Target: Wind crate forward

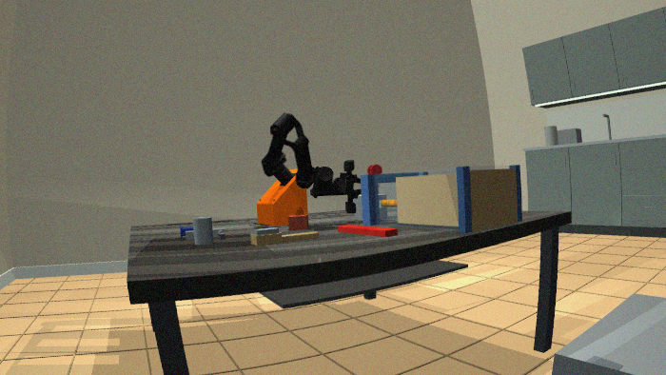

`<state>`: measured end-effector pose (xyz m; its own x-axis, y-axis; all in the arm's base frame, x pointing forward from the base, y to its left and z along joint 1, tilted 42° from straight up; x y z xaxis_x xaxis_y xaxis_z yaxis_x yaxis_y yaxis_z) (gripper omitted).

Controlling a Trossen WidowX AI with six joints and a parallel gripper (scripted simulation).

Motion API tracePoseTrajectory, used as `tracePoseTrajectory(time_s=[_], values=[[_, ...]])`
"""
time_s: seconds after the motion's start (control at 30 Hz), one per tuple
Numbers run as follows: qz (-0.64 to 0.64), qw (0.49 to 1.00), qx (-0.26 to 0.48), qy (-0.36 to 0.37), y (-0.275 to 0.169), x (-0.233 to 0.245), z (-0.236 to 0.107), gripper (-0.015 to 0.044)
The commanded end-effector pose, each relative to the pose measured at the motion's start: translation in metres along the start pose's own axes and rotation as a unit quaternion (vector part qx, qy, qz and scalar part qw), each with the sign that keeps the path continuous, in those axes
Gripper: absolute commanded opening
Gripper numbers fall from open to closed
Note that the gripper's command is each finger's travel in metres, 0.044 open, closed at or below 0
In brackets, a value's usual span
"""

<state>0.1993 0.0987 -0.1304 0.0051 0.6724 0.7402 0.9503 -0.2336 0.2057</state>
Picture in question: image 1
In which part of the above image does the grey cylinder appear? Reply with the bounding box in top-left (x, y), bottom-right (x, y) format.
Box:
top-left (192, 217), bottom-right (214, 245)

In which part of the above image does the red flat bar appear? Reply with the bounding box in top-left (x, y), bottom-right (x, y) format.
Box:
top-left (338, 226), bottom-right (398, 237)

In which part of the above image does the dark grey flat shelf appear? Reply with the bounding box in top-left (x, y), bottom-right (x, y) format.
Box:
top-left (260, 260), bottom-right (468, 308)

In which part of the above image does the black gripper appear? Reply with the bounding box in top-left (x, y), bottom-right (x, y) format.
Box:
top-left (331, 160), bottom-right (362, 213)

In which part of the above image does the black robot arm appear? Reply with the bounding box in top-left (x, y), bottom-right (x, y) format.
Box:
top-left (262, 112), bottom-right (354, 198)

